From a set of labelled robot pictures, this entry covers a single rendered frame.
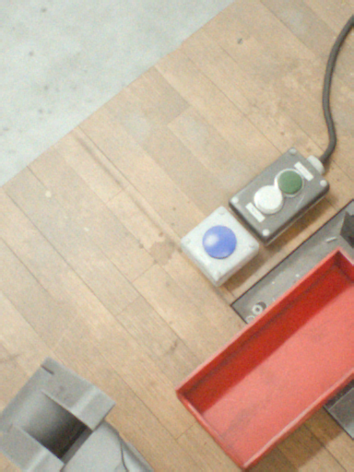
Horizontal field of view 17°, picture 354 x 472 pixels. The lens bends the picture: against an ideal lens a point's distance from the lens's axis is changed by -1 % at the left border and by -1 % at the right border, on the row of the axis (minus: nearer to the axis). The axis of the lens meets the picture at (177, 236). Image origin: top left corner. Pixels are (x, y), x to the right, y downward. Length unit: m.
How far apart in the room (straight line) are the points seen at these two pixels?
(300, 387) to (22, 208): 0.40
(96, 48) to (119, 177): 1.10
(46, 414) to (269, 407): 0.43
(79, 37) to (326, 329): 1.31
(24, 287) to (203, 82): 0.34
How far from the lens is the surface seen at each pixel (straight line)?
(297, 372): 1.42
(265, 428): 1.41
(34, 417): 1.04
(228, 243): 1.43
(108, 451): 0.99
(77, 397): 0.99
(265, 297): 1.45
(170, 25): 2.59
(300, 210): 1.45
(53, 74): 2.57
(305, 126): 1.52
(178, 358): 1.43
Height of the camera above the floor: 2.30
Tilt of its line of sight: 72 degrees down
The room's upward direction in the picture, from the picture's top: 8 degrees counter-clockwise
